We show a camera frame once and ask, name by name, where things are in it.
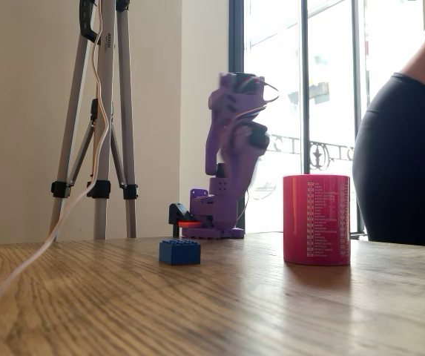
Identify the ornate iron balcony railing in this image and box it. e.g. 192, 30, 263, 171
263, 135, 358, 171

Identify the white cable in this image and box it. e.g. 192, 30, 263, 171
0, 0, 110, 334

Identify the person in black clothes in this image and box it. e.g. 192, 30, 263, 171
352, 5, 425, 248

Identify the grey metal tripod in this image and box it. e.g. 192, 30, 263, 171
48, 0, 139, 240

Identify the pink mug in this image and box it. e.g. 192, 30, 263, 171
283, 173, 352, 267

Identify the blue toy brick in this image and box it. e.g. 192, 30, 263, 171
159, 239, 202, 266

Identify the black and orange table clamp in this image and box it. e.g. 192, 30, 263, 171
168, 202, 202, 238

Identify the black window frame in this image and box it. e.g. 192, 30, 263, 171
228, 0, 425, 240

